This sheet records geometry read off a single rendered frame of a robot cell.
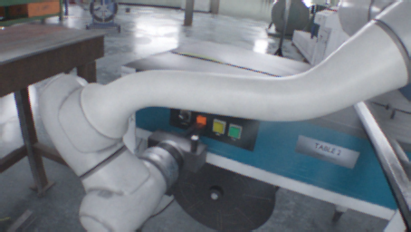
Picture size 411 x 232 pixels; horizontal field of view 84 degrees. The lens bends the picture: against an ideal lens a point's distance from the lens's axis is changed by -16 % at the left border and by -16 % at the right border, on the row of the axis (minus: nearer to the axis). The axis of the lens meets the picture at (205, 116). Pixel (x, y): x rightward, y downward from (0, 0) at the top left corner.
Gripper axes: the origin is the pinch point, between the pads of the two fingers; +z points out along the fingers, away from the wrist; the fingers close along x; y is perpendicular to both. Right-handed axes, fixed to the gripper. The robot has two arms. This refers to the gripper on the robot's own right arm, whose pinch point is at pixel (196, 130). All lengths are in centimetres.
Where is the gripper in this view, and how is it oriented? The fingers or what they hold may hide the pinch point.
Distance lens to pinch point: 70.2
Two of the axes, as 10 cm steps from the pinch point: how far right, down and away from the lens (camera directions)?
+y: 1.1, -8.9, -4.5
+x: -9.1, -2.7, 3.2
